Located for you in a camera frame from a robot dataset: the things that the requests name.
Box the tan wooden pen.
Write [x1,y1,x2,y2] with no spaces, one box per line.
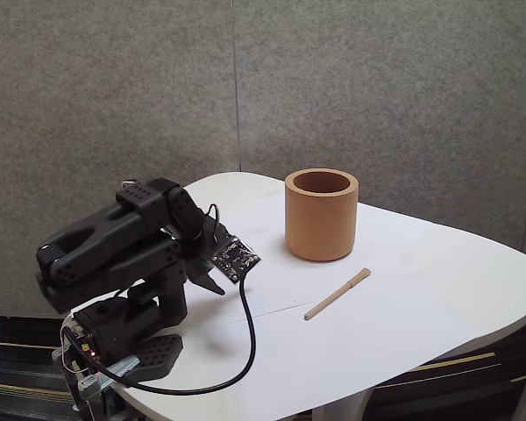
[303,267,373,321]

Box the brown cylindrical pen holder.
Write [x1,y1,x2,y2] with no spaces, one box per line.
[284,168,360,263]

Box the silver metal table clamp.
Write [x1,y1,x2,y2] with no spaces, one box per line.
[51,346,141,421]

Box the controller board with red LED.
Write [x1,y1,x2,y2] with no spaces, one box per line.
[63,315,103,374]

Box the bare camera circuit board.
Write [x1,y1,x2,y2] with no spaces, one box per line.
[211,234,263,286]

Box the black cable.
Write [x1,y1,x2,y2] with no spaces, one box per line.
[63,274,258,396]

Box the thin white wire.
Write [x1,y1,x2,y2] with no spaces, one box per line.
[59,323,93,375]

